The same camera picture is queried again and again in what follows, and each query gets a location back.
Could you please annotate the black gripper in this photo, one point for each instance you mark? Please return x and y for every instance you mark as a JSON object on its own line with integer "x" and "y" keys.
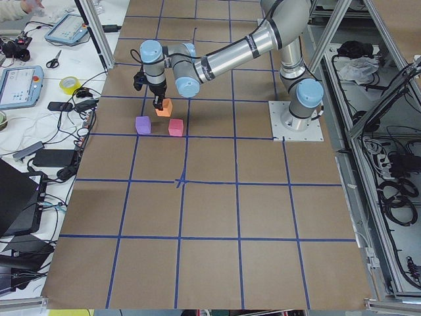
{"x": 158, "y": 89}

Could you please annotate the orange foam cube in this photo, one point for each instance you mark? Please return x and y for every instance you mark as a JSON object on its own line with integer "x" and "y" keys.
{"x": 166, "y": 108}

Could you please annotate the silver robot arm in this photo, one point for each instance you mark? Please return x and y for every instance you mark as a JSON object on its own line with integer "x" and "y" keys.
{"x": 283, "y": 23}

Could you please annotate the purple foam cube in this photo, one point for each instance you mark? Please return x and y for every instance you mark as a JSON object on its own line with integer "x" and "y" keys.
{"x": 143, "y": 125}

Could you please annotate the red foam cube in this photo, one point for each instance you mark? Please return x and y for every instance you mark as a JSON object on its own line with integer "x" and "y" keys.
{"x": 176, "y": 127}

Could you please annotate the yellow tape roll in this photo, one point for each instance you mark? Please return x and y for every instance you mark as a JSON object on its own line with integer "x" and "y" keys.
{"x": 70, "y": 84}

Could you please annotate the far teach pendant tablet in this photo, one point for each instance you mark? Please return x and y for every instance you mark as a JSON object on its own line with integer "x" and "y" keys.
{"x": 70, "y": 30}

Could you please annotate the teach pendant tablet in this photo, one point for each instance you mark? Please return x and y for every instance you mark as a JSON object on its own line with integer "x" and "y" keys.
{"x": 70, "y": 30}
{"x": 21, "y": 87}

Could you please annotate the black power adapter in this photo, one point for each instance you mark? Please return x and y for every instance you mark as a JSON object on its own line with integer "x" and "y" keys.
{"x": 53, "y": 157}

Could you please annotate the near teach pendant tablet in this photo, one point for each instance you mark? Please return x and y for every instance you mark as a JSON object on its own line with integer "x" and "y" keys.
{"x": 21, "y": 87}

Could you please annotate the black laptop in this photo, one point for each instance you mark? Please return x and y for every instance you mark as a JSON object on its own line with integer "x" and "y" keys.
{"x": 21, "y": 196}

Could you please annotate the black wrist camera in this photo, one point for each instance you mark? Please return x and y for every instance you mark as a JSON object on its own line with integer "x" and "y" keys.
{"x": 139, "y": 80}

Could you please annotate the aluminium frame post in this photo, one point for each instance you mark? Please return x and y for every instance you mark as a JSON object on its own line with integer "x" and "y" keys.
{"x": 90, "y": 17}

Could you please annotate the black handled scissors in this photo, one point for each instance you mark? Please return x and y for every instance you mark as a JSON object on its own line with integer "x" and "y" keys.
{"x": 54, "y": 62}

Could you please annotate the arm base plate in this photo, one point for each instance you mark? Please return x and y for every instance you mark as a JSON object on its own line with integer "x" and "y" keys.
{"x": 286, "y": 127}

